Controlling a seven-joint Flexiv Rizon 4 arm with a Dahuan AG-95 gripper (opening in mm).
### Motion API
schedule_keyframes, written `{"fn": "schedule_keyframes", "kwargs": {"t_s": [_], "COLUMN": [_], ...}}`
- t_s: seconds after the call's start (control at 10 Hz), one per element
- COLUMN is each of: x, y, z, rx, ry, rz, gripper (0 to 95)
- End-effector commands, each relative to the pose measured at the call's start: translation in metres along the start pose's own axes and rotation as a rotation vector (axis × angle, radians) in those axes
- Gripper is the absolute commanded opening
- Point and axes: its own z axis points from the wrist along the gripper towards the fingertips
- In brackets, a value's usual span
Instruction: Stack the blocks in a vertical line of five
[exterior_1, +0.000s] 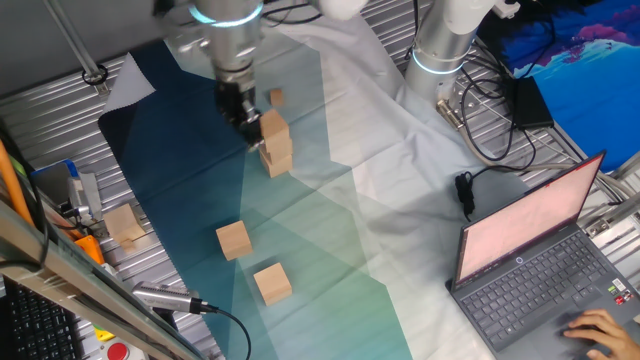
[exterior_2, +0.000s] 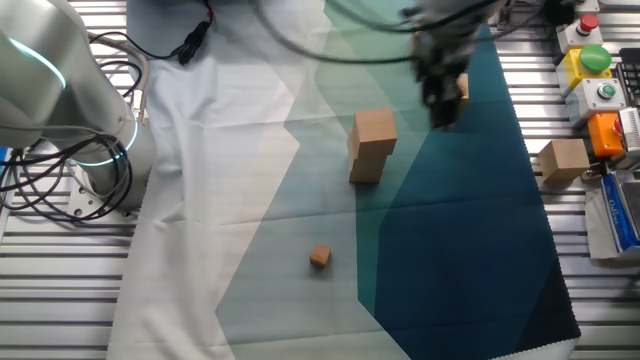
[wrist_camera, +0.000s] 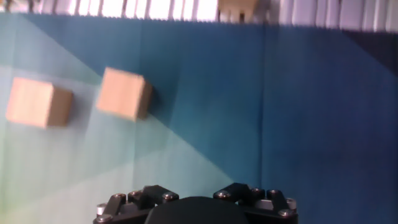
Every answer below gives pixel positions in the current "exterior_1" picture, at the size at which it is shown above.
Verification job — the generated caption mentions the silver bar camera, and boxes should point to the silver bar camera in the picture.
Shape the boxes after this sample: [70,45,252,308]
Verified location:
[131,280,204,316]

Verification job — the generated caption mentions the grey cable conduit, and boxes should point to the grey cable conduit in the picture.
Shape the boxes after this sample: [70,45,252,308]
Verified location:
[434,97,609,176]

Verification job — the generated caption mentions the black base cable bundle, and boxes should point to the black base cable bundle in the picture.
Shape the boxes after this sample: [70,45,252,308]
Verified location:
[457,47,541,174]

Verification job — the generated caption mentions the aluminium profile rail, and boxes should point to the aluminium profile rail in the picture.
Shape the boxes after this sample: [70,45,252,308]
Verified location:
[582,152,640,239]

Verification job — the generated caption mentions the black keyboard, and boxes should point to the black keyboard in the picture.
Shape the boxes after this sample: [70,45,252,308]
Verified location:
[0,277,86,360]

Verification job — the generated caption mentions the light wooden cube block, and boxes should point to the light wooden cube block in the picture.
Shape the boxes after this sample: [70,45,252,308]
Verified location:
[215,219,254,262]
[252,262,293,307]
[258,149,294,179]
[258,108,292,142]
[102,202,147,254]
[261,133,295,160]

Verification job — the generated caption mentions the orange pole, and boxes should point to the orange pole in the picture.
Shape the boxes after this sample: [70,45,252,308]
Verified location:
[0,139,35,229]

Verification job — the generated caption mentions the black camera lead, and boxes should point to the black camera lead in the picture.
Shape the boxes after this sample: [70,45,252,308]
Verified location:
[199,302,252,360]

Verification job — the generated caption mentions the metal frame beam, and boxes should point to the metal frame beam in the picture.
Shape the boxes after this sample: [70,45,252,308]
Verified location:
[0,199,206,360]

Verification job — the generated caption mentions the blue green white tablecloth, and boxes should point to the blue green white tablecloth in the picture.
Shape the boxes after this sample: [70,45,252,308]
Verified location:
[97,12,534,360]

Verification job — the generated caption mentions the thin metal pole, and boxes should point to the thin metal pole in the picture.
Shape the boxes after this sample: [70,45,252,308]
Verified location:
[43,0,110,97]

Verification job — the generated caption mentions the black bundled cable connector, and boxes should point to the black bundled cable connector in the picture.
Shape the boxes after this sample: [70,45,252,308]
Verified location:
[453,170,477,222]

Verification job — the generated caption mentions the blue painted poster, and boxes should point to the blue painted poster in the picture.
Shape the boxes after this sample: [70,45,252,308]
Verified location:
[479,0,640,174]

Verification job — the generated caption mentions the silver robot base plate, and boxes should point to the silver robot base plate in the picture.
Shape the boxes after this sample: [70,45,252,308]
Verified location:
[433,74,506,134]

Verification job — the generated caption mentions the blue and silver device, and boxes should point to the blue and silver device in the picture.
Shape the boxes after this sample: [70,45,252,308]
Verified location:
[30,158,105,229]

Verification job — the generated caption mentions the black power brick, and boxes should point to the black power brick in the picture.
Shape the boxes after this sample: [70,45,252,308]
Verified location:
[510,75,555,131]

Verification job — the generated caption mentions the grey box red button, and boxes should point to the grey box red button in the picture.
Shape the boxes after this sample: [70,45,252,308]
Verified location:
[105,341,132,360]

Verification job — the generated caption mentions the orange box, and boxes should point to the orange box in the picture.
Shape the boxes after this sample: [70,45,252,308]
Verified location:
[73,234,107,266]

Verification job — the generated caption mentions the person bare hand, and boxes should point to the person bare hand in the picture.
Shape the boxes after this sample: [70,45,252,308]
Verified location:
[562,308,640,360]

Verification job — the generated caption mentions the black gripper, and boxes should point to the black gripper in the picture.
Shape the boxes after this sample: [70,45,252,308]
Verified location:
[213,74,265,152]

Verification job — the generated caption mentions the grey laptop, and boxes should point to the grey laptop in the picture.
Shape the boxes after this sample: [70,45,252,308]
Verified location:
[446,149,640,360]

